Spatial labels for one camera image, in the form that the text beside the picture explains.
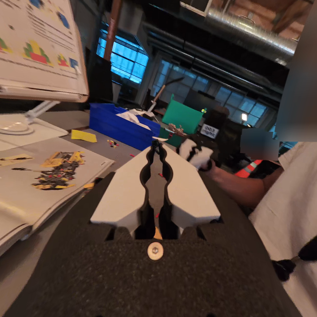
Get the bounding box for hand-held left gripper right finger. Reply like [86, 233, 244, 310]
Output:
[158, 144, 221, 229]

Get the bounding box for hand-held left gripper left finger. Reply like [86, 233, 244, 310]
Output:
[90, 146, 154, 227]

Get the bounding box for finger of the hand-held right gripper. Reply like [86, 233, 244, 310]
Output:
[191, 146, 214, 170]
[179, 139, 195, 161]

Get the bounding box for person's right forearm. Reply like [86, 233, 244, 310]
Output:
[209, 165, 285, 208]

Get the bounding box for orange traffic cone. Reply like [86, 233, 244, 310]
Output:
[235, 159, 263, 179]

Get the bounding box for scattered small toy brick pieces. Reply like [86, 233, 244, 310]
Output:
[106, 139, 135, 158]

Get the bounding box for yellow paper piece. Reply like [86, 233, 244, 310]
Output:
[70, 129, 98, 143]

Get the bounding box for blue storage bin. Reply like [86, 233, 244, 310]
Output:
[89, 103, 161, 151]

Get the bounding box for open instruction booklet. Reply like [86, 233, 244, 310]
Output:
[0, 136, 115, 255]

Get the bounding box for large paned window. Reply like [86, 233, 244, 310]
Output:
[96, 29, 149, 85]

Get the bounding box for black lanyard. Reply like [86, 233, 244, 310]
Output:
[272, 235, 317, 281]

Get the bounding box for silver ventilation duct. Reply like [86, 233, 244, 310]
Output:
[205, 7, 298, 65]

